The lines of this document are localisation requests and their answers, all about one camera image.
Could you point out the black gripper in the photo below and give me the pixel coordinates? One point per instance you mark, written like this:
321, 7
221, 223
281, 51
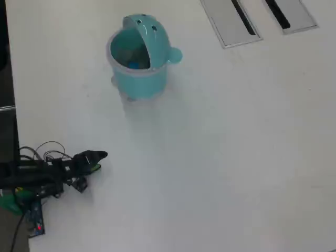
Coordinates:
78, 165

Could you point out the blue cube block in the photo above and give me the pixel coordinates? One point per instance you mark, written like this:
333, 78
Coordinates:
134, 64

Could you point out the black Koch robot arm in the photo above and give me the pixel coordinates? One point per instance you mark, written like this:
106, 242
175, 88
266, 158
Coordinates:
34, 172

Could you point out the teal animal-shaped bin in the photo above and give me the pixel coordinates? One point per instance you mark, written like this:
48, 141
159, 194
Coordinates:
147, 81

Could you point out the yellow connector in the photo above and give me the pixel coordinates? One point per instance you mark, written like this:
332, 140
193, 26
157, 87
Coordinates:
19, 188

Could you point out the blue circuit board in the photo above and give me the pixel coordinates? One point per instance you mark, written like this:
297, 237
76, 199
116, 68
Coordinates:
35, 218

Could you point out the green table clamp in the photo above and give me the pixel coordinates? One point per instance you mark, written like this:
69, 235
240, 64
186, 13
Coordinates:
10, 202

